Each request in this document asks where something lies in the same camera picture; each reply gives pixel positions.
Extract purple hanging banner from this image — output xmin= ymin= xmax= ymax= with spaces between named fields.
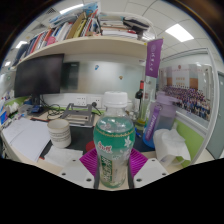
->
xmin=144 ymin=38 xmax=164 ymax=79

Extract white wall power outlet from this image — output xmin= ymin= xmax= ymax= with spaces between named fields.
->
xmin=90 ymin=95 xmax=103 ymax=108
xmin=74 ymin=95 xmax=88 ymax=107

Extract small blue box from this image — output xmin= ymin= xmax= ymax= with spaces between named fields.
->
xmin=30 ymin=104 xmax=44 ymax=114

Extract wall shelf with books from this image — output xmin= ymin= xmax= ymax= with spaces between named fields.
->
xmin=11 ymin=1 xmax=158 ymax=68

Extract flat round red coaster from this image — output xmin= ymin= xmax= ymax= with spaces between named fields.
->
xmin=85 ymin=140 xmax=97 ymax=153

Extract green-labelled clear drink bottle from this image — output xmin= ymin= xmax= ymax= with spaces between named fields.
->
xmin=92 ymin=90 xmax=136 ymax=190

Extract black tangled cables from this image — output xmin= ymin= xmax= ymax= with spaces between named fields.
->
xmin=44 ymin=103 xmax=64 ymax=121

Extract group photo poster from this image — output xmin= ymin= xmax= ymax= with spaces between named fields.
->
xmin=158 ymin=64 xmax=213 ymax=121

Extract black computer monitor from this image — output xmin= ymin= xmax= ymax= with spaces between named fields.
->
xmin=13 ymin=53 xmax=65 ymax=114

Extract tall green-tinted glass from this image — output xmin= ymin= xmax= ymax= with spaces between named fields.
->
xmin=134 ymin=99 xmax=150 ymax=131

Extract white paper sheet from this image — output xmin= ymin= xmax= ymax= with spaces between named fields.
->
xmin=1 ymin=118 xmax=51 ymax=163

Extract white tissue pack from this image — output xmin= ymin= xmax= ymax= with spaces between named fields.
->
xmin=153 ymin=128 xmax=192 ymax=164

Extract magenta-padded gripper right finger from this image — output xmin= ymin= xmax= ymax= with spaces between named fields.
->
xmin=128 ymin=148 xmax=169 ymax=190

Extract white paper napkin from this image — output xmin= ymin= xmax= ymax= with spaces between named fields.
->
xmin=43 ymin=146 xmax=84 ymax=168

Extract black desk mat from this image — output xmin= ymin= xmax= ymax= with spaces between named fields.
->
xmin=39 ymin=124 xmax=156 ymax=161

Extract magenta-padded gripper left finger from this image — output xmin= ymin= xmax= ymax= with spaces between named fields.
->
xmin=57 ymin=147 xmax=101 ymax=190

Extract dark wine bottle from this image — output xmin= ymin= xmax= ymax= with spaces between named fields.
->
xmin=134 ymin=79 xmax=146 ymax=101

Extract grey metal laptop stand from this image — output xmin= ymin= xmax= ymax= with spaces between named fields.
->
xmin=59 ymin=102 xmax=101 ymax=128

